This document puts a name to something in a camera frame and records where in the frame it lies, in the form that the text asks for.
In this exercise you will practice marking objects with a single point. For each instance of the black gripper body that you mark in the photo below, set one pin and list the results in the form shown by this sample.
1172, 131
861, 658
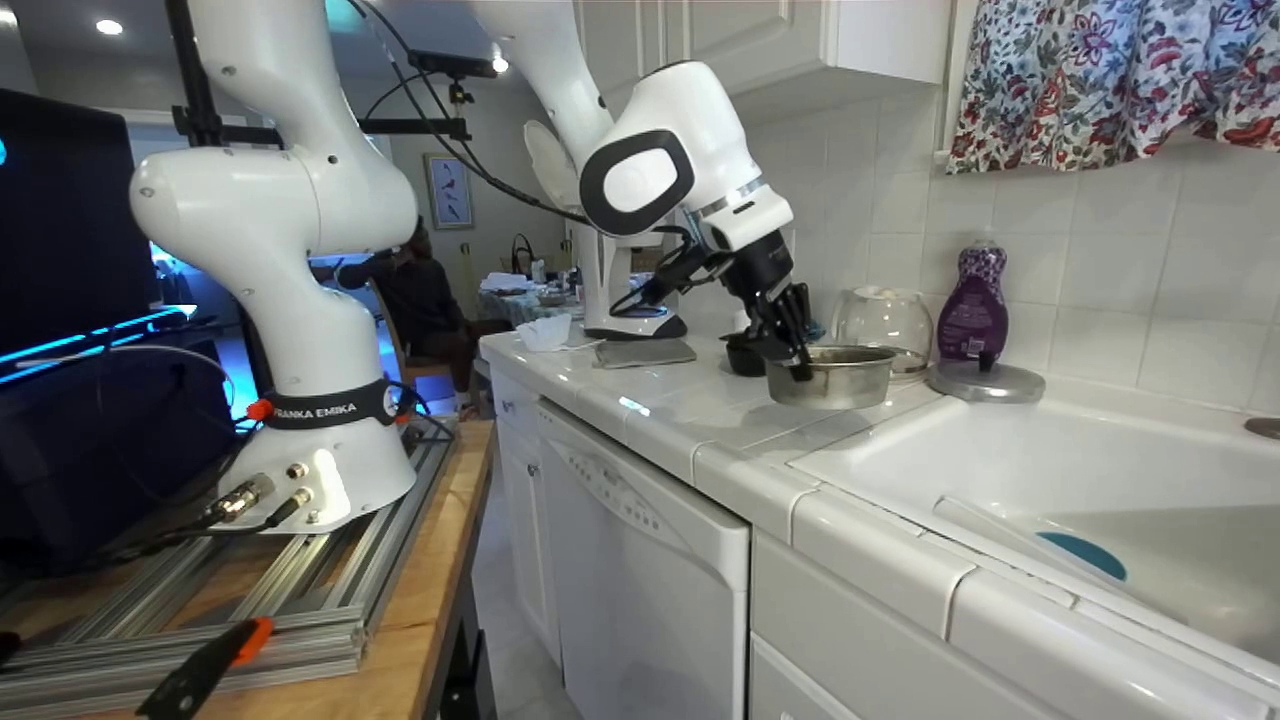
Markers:
760, 274

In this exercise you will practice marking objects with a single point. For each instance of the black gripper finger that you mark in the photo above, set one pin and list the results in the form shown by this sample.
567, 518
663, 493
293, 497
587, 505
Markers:
772, 342
805, 333

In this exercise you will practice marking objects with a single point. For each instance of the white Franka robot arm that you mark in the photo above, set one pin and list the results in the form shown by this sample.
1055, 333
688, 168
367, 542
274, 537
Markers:
305, 333

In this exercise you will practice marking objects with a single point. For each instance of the white kitchen sink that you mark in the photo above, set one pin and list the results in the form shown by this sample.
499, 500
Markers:
1064, 483

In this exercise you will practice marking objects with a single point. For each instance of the glass coffee carafe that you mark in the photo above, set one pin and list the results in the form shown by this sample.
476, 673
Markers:
884, 320

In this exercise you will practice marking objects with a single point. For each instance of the white coffee maker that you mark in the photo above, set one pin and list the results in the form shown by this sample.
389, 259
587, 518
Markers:
605, 285

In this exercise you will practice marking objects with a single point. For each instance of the purple dish soap bottle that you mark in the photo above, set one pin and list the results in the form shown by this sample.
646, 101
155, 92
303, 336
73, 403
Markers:
975, 314

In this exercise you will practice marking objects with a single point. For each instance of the white upper cabinet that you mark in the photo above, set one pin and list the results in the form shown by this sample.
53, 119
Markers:
841, 36

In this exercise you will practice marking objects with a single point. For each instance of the white dishwasher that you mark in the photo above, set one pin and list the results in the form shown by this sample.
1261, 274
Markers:
640, 574

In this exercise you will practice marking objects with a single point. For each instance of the white lower cabinets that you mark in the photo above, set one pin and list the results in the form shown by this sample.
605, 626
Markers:
521, 534

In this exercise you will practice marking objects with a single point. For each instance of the seated person in dark clothes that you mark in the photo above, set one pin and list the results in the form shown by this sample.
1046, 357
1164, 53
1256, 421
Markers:
426, 301

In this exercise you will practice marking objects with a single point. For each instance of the floral window curtain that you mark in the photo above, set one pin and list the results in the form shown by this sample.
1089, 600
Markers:
1106, 74

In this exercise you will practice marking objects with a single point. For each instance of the brushed metal faucet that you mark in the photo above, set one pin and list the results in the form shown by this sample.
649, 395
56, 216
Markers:
1264, 431

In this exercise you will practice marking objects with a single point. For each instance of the black computer monitor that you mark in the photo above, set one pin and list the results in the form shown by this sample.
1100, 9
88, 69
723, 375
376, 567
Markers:
80, 333

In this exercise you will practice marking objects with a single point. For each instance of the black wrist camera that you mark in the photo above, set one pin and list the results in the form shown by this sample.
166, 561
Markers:
699, 260

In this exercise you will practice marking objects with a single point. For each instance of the framed wall picture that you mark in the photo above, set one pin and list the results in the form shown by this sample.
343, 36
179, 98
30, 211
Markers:
449, 189

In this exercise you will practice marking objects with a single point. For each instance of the black camera on boom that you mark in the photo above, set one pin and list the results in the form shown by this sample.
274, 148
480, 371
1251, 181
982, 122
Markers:
449, 67

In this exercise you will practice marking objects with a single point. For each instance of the aluminium base frame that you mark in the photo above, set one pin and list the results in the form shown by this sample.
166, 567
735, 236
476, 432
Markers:
266, 600

